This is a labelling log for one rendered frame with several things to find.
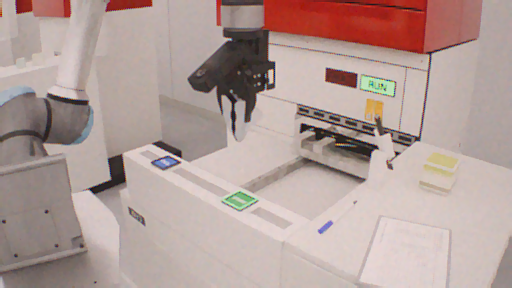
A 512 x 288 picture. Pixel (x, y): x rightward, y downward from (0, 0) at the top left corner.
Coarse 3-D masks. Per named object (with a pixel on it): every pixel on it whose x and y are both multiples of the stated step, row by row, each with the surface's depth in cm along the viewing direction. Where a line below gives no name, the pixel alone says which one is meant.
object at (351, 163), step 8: (312, 144) 130; (296, 152) 129; (304, 152) 127; (312, 152) 124; (328, 152) 124; (336, 152) 124; (344, 152) 124; (320, 160) 123; (328, 160) 121; (336, 160) 119; (344, 160) 119; (352, 160) 118; (360, 160) 118; (368, 160) 118; (336, 168) 120; (344, 168) 118; (352, 168) 116; (360, 168) 114; (368, 168) 113; (360, 176) 114
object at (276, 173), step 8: (296, 160) 126; (304, 160) 128; (312, 160) 132; (280, 168) 120; (288, 168) 123; (296, 168) 126; (264, 176) 116; (272, 176) 118; (280, 176) 121; (248, 184) 111; (256, 184) 113; (264, 184) 116
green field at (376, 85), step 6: (366, 78) 117; (372, 78) 115; (366, 84) 117; (372, 84) 116; (378, 84) 114; (384, 84) 113; (390, 84) 112; (372, 90) 116; (378, 90) 115; (384, 90) 114; (390, 90) 112
